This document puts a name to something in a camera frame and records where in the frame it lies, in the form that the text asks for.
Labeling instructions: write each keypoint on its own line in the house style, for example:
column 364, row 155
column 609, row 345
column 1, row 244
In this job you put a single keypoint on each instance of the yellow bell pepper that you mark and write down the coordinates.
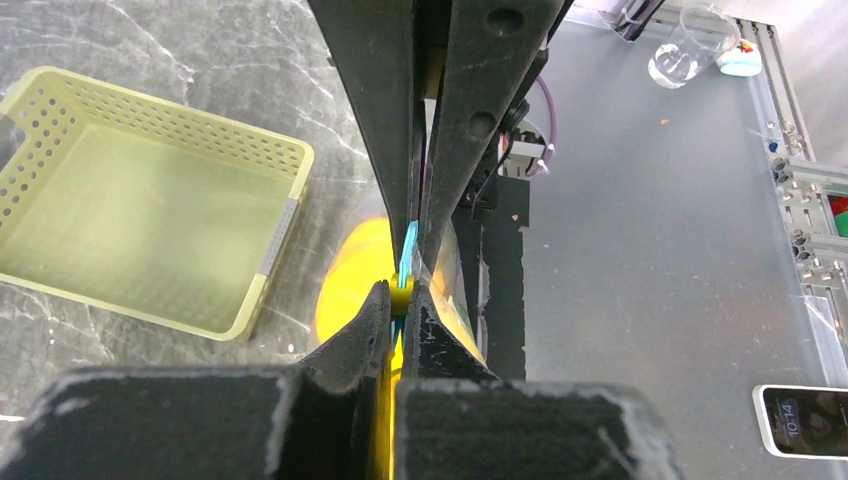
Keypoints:
column 365, row 257

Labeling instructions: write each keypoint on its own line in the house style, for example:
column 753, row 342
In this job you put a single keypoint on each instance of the smartphone with lit screen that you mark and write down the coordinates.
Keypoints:
column 805, row 422

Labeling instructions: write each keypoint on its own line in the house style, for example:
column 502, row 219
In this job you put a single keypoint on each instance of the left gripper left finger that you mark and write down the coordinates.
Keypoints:
column 190, row 422

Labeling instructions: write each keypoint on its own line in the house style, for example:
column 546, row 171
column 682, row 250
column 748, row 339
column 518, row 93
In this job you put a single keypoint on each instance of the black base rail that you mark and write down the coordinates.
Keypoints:
column 488, row 223

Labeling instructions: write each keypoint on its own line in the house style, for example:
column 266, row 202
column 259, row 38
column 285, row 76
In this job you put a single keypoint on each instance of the clear zip top bag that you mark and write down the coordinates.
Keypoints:
column 397, row 291

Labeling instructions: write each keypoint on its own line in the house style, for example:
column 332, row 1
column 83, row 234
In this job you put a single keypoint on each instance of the pale green perforated basket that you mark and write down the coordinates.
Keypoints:
column 145, row 207

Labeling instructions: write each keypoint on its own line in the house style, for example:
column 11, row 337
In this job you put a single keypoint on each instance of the green red toy blocks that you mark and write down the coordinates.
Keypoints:
column 839, row 210

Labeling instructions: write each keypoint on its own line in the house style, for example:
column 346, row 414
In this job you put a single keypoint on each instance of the yellow bananas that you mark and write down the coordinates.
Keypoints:
column 381, row 461

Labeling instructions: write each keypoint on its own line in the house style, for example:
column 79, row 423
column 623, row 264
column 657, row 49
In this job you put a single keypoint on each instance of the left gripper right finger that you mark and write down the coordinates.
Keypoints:
column 567, row 430

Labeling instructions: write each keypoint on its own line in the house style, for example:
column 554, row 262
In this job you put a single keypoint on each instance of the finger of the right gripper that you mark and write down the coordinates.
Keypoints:
column 488, row 51
column 372, row 44

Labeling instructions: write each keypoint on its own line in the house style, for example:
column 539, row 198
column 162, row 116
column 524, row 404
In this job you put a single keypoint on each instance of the clear glass cup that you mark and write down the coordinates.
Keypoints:
column 703, row 33

